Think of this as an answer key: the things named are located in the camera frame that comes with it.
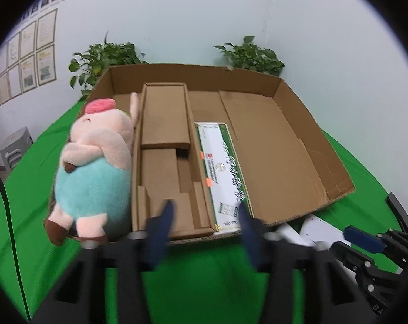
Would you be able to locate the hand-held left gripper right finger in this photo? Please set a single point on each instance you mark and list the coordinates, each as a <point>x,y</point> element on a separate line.
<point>250,239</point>

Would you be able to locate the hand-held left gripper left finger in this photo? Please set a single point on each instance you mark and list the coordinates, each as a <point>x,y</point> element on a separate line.
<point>160,239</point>

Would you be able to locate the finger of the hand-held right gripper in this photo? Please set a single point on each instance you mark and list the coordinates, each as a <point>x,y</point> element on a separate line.
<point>362,239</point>
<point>350,253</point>

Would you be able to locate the green and white carton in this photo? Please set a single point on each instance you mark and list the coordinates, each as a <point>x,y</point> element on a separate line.
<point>220,168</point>

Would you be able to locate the large cardboard box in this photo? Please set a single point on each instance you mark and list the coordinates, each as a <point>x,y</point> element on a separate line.
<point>274,148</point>

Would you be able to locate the pink pig plush toy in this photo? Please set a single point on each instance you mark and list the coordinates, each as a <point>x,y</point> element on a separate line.
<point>96,162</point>

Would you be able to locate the long brown cardboard box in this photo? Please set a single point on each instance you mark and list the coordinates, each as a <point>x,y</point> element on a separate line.
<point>165,118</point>

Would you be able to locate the white flat device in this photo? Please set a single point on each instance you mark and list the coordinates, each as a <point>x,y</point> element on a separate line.
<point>320,229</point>

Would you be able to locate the black rectangular object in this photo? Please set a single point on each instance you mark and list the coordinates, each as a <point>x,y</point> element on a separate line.
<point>399,211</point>

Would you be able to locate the stack of grey stools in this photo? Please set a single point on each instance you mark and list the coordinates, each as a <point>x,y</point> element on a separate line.
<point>16,148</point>

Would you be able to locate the small leafy potted plant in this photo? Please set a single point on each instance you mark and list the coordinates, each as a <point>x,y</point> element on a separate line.
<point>251,55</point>

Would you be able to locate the large leafy potted plant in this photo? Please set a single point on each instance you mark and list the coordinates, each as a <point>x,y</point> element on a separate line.
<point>102,60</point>

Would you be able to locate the wall of framed certificates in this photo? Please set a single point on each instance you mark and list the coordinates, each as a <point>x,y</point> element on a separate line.
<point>31,57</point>

